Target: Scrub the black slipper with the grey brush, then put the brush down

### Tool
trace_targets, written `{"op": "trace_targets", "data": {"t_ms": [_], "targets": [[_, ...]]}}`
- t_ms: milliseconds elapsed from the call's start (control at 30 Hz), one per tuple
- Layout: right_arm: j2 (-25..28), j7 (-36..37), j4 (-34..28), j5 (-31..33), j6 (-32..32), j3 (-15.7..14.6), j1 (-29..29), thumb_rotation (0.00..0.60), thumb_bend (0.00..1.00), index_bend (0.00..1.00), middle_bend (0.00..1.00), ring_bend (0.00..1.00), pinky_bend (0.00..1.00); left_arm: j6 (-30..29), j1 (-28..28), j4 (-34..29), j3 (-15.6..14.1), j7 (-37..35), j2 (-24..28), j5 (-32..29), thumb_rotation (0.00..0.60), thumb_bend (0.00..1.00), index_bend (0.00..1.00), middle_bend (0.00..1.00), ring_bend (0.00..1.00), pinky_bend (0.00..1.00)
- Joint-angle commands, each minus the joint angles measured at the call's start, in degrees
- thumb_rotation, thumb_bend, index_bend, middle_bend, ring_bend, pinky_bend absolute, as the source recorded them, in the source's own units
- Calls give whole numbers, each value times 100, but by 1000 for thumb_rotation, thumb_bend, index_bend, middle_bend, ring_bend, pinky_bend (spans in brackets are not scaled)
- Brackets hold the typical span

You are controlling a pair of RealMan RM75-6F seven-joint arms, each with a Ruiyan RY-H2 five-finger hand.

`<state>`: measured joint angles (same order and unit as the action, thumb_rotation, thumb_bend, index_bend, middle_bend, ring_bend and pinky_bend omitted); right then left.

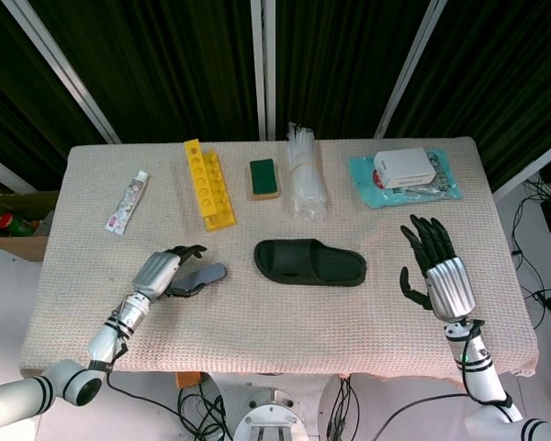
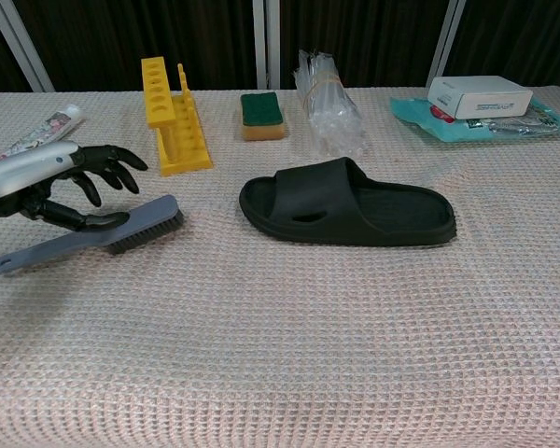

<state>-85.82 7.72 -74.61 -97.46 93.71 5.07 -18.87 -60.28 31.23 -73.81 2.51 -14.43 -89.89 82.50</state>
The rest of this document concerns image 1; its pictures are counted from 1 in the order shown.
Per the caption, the black hanging cable bunch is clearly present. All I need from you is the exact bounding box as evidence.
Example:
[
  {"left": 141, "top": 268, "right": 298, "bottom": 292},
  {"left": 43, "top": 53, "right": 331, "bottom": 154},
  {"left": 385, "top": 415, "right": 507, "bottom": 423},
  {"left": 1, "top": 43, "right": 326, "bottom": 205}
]
[{"left": 325, "top": 374, "right": 362, "bottom": 441}]

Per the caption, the black slipper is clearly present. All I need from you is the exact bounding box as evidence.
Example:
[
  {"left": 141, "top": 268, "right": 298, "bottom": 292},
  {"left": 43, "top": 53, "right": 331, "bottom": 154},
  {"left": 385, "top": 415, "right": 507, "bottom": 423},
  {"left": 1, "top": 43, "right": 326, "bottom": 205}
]
[{"left": 253, "top": 238, "right": 367, "bottom": 288}]

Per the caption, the white cardboard carton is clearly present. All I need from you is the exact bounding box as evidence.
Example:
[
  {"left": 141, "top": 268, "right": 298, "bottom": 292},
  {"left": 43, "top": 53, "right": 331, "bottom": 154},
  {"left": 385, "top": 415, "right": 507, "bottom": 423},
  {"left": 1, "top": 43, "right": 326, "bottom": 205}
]
[{"left": 372, "top": 147, "right": 438, "bottom": 190}]

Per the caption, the black floor cable tangle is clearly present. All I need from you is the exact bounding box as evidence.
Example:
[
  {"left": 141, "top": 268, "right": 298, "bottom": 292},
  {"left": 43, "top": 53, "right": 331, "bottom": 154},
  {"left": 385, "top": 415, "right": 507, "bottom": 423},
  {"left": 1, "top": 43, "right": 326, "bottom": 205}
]
[{"left": 107, "top": 371, "right": 234, "bottom": 441}]

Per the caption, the green yellow scrub sponge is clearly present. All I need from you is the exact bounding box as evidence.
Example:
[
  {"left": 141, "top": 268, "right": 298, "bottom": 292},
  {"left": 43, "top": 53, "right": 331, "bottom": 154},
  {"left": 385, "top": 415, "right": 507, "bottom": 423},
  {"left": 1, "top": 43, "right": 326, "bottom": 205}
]
[{"left": 245, "top": 158, "right": 282, "bottom": 202}]

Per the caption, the yellow plastic tube rack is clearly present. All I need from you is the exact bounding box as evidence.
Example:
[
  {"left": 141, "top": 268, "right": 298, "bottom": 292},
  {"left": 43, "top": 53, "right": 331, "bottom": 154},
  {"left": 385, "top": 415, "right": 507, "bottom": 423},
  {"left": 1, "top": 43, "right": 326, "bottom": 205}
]
[{"left": 182, "top": 138, "right": 237, "bottom": 232}]

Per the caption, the brown cardboard box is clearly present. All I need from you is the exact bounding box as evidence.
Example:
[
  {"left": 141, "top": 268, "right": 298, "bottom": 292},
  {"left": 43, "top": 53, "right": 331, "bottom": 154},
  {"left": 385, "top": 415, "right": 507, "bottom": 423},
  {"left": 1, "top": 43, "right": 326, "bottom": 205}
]
[{"left": 0, "top": 190, "right": 60, "bottom": 263}]

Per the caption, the red lidded green bottle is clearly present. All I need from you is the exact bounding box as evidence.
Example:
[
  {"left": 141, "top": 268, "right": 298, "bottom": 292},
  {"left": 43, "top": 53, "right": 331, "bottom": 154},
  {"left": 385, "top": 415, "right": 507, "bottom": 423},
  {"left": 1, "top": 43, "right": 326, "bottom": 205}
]
[{"left": 0, "top": 211, "right": 40, "bottom": 238}]

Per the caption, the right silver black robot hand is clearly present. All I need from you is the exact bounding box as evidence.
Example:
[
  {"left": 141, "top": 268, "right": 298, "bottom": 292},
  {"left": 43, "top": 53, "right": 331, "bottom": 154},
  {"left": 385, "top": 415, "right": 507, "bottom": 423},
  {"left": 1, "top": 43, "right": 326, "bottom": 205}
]
[{"left": 398, "top": 214, "right": 479, "bottom": 322}]

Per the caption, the dark green curtain panel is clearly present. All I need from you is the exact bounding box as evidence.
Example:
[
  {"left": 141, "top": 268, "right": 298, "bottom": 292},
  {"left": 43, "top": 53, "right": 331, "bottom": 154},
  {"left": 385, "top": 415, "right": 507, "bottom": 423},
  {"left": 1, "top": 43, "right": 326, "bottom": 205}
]
[
  {"left": 383, "top": 0, "right": 551, "bottom": 192},
  {"left": 27, "top": 0, "right": 263, "bottom": 144},
  {"left": 275, "top": 0, "right": 426, "bottom": 141},
  {"left": 0, "top": 0, "right": 111, "bottom": 192}
]

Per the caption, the black cable cluster by wall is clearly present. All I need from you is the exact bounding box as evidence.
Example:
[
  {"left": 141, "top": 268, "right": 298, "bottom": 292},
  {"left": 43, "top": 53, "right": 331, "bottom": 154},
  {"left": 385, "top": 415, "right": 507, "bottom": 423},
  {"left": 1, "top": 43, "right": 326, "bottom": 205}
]
[{"left": 511, "top": 176, "right": 551, "bottom": 332}]

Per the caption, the white grey robot base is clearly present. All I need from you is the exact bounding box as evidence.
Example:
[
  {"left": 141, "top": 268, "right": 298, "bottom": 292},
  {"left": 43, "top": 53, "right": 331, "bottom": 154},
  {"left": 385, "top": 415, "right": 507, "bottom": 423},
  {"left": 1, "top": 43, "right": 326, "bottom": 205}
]
[{"left": 232, "top": 385, "right": 325, "bottom": 441}]

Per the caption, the white metal frame post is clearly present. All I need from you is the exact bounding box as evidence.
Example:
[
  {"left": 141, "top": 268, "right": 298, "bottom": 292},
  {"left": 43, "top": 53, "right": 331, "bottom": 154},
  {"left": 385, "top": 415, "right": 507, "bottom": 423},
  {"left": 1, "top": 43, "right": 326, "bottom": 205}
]
[
  {"left": 2, "top": 0, "right": 122, "bottom": 145},
  {"left": 374, "top": 0, "right": 445, "bottom": 141},
  {"left": 0, "top": 149, "right": 38, "bottom": 194},
  {"left": 250, "top": 0, "right": 277, "bottom": 141},
  {"left": 490, "top": 136, "right": 551, "bottom": 204}
]

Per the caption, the bundle of clear straws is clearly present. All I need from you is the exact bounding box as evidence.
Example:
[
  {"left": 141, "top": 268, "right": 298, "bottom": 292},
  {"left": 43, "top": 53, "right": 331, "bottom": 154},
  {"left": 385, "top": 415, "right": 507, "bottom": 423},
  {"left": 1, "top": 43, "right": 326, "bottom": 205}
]
[{"left": 284, "top": 121, "right": 327, "bottom": 222}]

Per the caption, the white toothpaste tube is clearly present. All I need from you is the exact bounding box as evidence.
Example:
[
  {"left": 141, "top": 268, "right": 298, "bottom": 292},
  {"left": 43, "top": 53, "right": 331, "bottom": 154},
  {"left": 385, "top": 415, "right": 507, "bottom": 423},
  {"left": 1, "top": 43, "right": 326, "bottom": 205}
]
[{"left": 102, "top": 170, "right": 150, "bottom": 236}]

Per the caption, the beige waffle tablecloth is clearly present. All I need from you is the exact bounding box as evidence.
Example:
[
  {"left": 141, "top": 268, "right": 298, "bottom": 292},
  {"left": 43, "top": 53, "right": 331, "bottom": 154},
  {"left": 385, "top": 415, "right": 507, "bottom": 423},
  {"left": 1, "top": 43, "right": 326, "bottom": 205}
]
[{"left": 17, "top": 136, "right": 541, "bottom": 382}]

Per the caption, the orange block under table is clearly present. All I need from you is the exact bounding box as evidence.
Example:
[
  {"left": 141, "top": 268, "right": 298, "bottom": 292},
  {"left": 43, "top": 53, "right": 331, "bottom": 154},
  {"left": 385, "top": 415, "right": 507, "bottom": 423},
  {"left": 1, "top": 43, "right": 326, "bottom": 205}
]
[{"left": 174, "top": 370, "right": 203, "bottom": 391}]

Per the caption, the teal wet wipes pack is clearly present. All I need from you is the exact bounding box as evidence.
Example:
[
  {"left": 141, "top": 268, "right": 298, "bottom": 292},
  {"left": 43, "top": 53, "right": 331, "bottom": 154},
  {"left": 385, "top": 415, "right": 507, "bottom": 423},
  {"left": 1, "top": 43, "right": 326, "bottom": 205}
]
[{"left": 347, "top": 149, "right": 463, "bottom": 210}]

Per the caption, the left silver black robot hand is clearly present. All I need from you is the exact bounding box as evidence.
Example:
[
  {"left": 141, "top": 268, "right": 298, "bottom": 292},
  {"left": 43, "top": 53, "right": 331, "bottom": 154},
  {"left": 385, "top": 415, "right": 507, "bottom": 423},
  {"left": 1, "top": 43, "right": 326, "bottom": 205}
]
[{"left": 131, "top": 244, "right": 208, "bottom": 300}]

